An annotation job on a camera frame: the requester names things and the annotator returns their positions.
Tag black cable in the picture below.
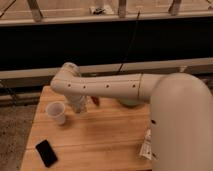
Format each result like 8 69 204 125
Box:
117 9 141 75

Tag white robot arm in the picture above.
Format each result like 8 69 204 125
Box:
51 62 213 171

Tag metal window frame rail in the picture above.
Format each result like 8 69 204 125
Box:
0 57 213 88

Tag green round bowl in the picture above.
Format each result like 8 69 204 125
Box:
118 99 140 108

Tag red small object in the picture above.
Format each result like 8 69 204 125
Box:
91 96 100 106

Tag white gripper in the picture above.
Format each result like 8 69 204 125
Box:
66 95 87 114

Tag wooden table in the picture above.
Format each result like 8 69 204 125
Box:
21 86 151 171

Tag black rectangular object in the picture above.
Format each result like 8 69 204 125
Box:
35 140 58 167

